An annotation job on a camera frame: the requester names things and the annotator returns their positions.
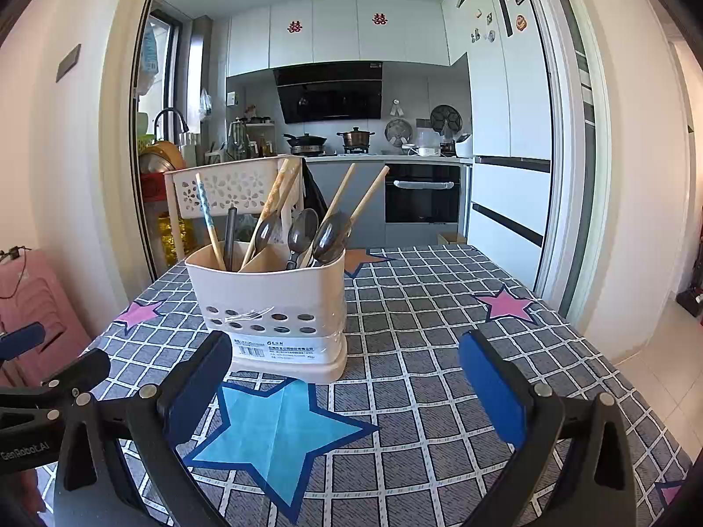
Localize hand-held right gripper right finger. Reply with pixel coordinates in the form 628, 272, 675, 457
458, 329, 652, 527

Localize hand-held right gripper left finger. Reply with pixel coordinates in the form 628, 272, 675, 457
55, 330, 234, 527

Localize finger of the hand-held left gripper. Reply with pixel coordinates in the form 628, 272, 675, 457
0, 347, 112, 425
0, 323, 46, 360

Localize white plastic utensil holder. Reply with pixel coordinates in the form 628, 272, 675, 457
184, 246, 349, 382

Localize pink folding chair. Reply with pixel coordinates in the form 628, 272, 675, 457
0, 248, 91, 390

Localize grey checkered star tablecloth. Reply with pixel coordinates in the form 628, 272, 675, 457
33, 244, 693, 527

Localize gold foil decoration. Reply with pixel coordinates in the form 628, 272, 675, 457
158, 211, 185, 267

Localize red container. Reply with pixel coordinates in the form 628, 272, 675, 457
139, 171, 172, 202

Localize black built-in oven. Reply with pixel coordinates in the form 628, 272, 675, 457
384, 163, 462, 226

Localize white perforated plastic cart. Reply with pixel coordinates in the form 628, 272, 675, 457
163, 156, 305, 281

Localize yellow round tray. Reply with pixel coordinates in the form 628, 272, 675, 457
138, 141, 186, 173

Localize dark cloth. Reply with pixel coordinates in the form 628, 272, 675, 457
301, 158, 330, 215

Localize white countertop appliance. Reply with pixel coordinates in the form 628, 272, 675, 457
409, 130, 443, 157

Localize group of kitchen bottles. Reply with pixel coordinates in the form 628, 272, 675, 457
226, 115, 275, 160

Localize black wok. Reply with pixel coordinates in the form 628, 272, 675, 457
283, 132, 329, 155

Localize black kitchen faucet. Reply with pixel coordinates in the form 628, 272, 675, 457
152, 108, 190, 141

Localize grey round steamer rack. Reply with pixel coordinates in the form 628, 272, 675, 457
384, 118, 413, 148

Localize black round divided pan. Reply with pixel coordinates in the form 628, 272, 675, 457
429, 104, 463, 134

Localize metal cooking pot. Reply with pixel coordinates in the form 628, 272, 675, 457
336, 126, 377, 150

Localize white refrigerator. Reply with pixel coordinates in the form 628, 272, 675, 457
456, 0, 553, 292

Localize black range hood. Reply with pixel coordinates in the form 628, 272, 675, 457
273, 60, 384, 124

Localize white upper kitchen cabinets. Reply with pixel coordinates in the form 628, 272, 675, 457
226, 0, 467, 79

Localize black cable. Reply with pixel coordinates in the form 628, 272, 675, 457
0, 247, 31, 300

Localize grey wall switch panel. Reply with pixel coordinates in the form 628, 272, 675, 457
56, 44, 82, 83

